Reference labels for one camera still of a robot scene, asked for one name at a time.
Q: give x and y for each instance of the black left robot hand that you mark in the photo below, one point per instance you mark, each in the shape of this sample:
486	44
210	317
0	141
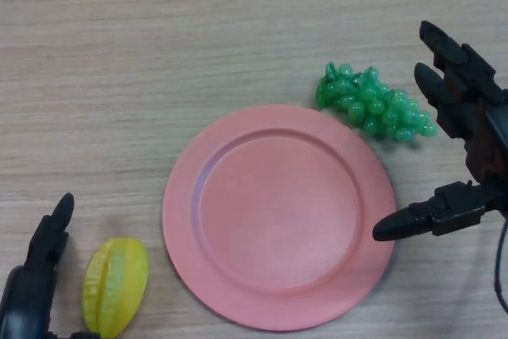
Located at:
28	299

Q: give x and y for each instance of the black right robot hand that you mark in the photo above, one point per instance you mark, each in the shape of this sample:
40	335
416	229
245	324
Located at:
456	208

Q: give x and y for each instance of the yellow starfruit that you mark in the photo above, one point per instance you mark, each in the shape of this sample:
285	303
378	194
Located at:
117	285

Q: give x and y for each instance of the pink round plate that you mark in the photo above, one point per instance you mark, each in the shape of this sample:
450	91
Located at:
278	216

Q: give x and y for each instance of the green grape bunch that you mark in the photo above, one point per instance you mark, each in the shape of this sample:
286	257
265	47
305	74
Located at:
375	106

